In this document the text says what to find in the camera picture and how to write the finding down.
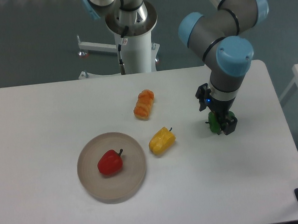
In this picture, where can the orange bread roll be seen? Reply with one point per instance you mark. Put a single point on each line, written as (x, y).
(144, 105)

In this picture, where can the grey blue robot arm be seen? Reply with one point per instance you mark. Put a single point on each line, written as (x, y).
(215, 40)

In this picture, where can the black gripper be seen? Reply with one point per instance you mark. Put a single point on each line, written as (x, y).
(221, 110)

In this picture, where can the green bell pepper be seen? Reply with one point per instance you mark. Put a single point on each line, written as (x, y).
(213, 126)

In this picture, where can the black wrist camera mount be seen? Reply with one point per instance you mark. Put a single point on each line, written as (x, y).
(203, 96)

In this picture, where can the yellow bell pepper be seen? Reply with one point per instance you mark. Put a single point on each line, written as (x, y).
(161, 141)

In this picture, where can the beige round plate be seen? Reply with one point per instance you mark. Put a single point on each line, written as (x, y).
(121, 185)

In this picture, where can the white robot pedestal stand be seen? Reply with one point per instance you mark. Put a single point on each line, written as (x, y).
(133, 40)

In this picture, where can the red bell pepper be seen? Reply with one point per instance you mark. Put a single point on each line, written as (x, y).
(111, 162)

